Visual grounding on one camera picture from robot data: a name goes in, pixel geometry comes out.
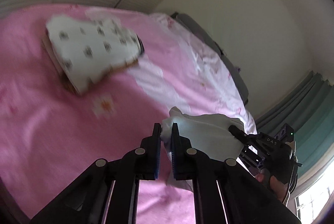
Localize light grey small garment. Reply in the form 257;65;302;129
159;106;246;192

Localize right hand in glove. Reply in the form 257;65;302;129
255;141;302;205

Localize green curtain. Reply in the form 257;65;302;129
255;72;334;177

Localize pink floral bed cover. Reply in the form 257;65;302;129
1;4;256;218

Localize white patterned folded garment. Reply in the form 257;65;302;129
46;15;144;95

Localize grey headboard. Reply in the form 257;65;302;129
170;11;250;106

